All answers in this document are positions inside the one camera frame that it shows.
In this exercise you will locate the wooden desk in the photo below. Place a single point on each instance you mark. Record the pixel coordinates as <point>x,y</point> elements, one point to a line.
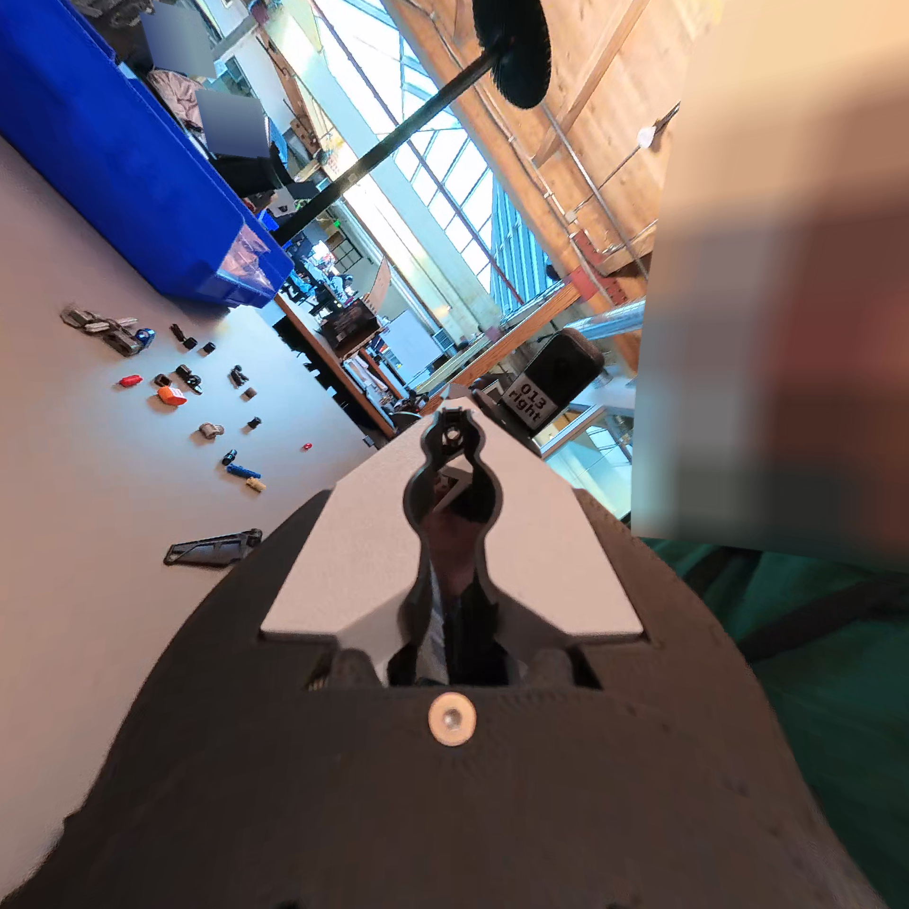
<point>334,362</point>

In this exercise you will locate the long blue lego pin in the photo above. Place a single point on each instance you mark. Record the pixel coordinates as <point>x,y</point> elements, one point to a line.
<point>243,471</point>

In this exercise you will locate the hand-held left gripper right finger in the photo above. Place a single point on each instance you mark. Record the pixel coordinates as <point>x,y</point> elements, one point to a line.
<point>561,568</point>

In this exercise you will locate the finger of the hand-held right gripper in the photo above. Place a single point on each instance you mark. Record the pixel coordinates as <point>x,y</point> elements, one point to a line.
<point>461,477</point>

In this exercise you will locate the small orange lego piece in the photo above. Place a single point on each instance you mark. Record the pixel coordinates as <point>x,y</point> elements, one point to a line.
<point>172,396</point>

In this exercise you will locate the blue plastic bin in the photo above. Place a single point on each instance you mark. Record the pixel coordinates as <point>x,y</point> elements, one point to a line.
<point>106,142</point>

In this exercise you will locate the black lego wing panel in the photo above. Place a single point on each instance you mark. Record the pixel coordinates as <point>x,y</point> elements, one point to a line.
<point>213,550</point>

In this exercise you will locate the person's green shirt torso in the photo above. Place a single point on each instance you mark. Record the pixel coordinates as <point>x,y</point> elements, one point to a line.
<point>817,710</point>

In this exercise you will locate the clear plastic bags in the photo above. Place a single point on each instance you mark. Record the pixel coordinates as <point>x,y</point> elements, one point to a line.
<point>248,263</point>

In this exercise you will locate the black pole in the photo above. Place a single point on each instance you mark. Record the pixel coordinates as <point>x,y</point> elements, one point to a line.
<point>398,135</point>

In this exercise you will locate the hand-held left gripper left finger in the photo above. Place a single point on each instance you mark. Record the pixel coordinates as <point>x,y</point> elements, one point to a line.
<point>341,568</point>

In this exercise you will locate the light grey small connector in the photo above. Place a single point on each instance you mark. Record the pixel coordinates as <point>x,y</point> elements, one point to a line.
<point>211,431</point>

